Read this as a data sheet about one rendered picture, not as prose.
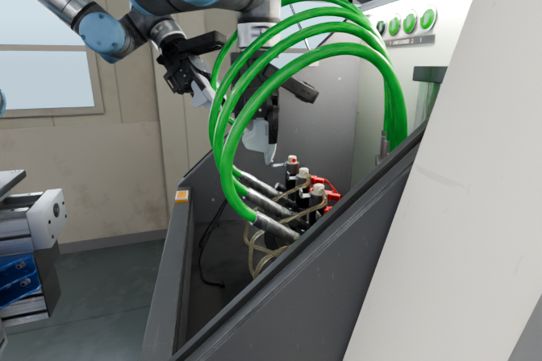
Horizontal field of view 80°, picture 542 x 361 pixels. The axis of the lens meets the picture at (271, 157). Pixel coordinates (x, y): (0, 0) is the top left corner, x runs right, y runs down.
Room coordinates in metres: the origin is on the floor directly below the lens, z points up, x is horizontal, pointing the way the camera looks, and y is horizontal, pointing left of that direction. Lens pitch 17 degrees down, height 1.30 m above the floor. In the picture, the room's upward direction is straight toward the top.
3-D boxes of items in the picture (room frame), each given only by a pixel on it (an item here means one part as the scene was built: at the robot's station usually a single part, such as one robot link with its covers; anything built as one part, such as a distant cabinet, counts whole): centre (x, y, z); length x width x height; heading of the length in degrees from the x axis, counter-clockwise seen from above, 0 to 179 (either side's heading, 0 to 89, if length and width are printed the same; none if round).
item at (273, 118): (0.59, 0.00, 1.19); 0.05 x 0.02 x 0.09; 11
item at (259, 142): (0.59, 0.02, 1.15); 0.06 x 0.03 x 0.09; 101
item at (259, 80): (0.60, 0.03, 1.25); 0.09 x 0.08 x 0.12; 101
